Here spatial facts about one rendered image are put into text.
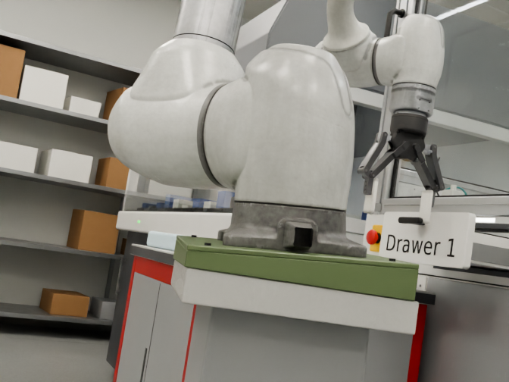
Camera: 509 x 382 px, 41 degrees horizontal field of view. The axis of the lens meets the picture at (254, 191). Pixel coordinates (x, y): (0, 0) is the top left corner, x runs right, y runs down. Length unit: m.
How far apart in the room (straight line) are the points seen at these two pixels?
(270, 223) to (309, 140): 0.11
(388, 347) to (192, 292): 0.89
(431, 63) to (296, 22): 0.95
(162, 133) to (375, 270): 0.36
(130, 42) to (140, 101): 4.65
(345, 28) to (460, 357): 0.76
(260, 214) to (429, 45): 0.69
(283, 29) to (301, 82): 1.41
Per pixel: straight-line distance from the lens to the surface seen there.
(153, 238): 1.85
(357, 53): 1.46
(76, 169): 4.98
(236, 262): 0.77
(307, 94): 0.87
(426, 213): 1.44
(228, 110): 0.91
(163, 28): 5.79
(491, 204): 1.57
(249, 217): 0.87
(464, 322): 1.60
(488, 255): 1.43
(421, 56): 1.42
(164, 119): 0.97
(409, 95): 1.41
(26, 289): 5.37
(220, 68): 1.00
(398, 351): 1.62
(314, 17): 2.34
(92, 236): 5.00
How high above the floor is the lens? 0.79
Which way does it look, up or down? 5 degrees up
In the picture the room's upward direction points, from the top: 9 degrees clockwise
